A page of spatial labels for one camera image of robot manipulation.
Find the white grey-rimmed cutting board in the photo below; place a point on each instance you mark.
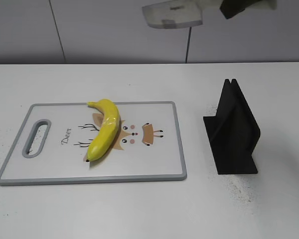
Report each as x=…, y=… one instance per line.
x=52, y=142

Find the white-handled kitchen knife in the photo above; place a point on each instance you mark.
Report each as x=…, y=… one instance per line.
x=176, y=14

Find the yellow plastic banana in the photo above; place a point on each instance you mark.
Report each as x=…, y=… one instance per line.
x=108, y=131

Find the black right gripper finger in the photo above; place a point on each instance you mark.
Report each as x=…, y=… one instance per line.
x=231, y=8

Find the black knife stand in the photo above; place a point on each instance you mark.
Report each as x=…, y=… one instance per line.
x=233, y=132

